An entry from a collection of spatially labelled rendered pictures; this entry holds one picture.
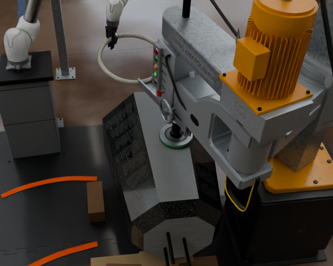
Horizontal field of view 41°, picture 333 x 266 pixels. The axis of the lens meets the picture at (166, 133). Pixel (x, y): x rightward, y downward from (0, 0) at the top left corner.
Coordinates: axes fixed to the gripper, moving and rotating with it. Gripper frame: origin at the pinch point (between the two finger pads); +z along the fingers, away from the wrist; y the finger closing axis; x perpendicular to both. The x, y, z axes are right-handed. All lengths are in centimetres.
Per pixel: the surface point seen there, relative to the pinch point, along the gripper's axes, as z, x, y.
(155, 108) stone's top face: 6, -9, 61
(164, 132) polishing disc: -4, -23, 83
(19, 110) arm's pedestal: 51, -69, -22
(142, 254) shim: 44, -71, 126
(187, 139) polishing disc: -7, -15, 97
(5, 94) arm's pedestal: 35, -75, -29
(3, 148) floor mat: 106, -85, -32
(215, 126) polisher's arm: -64, -33, 120
